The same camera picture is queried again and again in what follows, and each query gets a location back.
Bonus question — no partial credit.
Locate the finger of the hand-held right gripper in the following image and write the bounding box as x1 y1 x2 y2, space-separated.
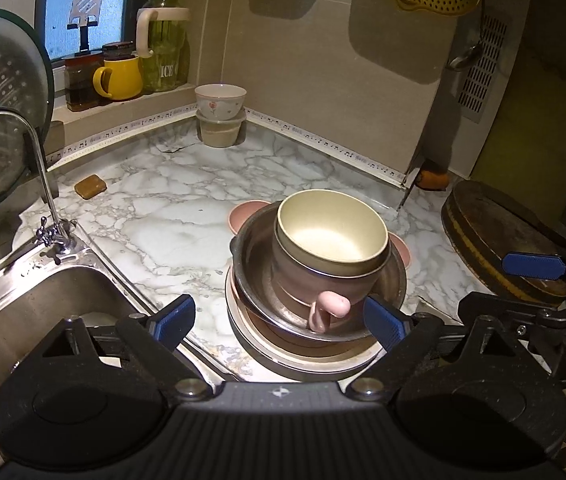
458 290 566 343
502 250 566 286

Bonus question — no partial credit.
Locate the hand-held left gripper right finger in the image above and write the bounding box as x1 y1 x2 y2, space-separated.
345 296 548 402

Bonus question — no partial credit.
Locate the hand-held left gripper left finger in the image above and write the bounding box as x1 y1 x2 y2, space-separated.
0 294 216 402

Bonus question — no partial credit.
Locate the deep white floral plate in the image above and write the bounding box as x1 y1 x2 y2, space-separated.
230 280 381 370

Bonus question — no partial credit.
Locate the stainless steel bowl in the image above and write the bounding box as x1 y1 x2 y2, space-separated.
230 205 409 343

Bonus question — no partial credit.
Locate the pink bowl with handle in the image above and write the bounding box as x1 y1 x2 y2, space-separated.
269 232 394 333

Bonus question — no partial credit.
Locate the cream bowl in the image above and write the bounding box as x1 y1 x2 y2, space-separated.
274 189 391 277

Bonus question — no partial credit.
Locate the pink bear-shaped plate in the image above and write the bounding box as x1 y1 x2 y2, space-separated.
227 201 415 358

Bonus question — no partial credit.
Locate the round wooden chopping board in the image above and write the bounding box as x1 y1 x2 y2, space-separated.
441 180 566 306

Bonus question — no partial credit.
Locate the orange scrubber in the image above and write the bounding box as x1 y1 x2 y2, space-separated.
419 170 450 192

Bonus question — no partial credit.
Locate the stainless steel sink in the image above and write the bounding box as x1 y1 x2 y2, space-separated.
0 247 244 480

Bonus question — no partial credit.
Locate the brown soap bar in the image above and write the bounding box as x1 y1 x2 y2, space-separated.
74 174 108 200

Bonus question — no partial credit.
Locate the curved steel faucet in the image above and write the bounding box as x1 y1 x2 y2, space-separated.
0 107 81 262

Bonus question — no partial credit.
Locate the clear plastic container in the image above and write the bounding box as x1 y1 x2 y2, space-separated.
196 110 247 148

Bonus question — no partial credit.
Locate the patterned white edge strip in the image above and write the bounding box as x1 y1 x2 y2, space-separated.
46 104 407 189

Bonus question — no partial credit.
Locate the white vent grille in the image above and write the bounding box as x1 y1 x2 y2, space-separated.
458 12 508 122

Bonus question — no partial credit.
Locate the hanging steel ladle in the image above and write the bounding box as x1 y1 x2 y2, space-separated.
445 0 486 72

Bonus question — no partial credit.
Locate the white floral ceramic bowl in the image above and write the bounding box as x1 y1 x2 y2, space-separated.
194 84 247 121

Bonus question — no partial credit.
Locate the yellow mug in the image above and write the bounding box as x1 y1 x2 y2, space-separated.
92 56 144 101

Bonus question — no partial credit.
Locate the dark glass jar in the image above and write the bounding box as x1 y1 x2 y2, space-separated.
64 52 105 112

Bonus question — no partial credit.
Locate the jar with dark lid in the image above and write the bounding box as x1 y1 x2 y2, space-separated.
102 41 136 62

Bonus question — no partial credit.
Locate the glass pot lid green rim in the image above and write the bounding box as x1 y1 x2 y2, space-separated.
0 7 55 211

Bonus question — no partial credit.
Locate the phone stand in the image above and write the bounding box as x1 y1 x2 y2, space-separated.
67 0 103 56

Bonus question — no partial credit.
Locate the green pitcher with cream handle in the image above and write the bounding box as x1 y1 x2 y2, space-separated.
136 0 191 93

